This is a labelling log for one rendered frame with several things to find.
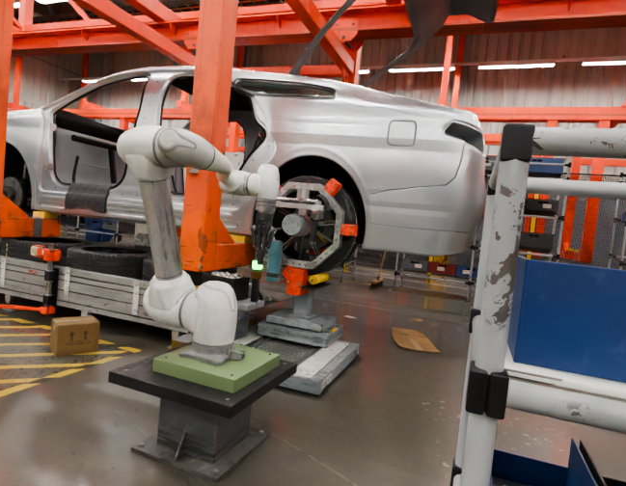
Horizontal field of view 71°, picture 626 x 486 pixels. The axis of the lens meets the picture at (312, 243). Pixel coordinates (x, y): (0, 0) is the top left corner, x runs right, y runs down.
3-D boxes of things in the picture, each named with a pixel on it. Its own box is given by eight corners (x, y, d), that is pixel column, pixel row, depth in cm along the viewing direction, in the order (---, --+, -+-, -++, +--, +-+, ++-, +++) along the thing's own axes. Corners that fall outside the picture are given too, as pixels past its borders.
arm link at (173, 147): (218, 137, 149) (186, 136, 155) (183, 118, 133) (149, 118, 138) (212, 175, 149) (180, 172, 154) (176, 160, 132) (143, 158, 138)
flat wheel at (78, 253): (46, 281, 310) (48, 248, 309) (89, 270, 376) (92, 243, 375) (141, 289, 314) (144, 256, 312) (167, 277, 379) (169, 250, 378)
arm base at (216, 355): (229, 368, 152) (231, 353, 152) (176, 356, 160) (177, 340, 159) (254, 355, 169) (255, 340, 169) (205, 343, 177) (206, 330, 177)
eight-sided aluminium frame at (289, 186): (339, 272, 277) (347, 186, 274) (336, 273, 271) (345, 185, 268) (262, 261, 296) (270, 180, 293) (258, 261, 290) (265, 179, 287)
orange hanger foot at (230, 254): (255, 265, 319) (258, 218, 318) (215, 270, 270) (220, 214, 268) (234, 262, 325) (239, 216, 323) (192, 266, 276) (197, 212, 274)
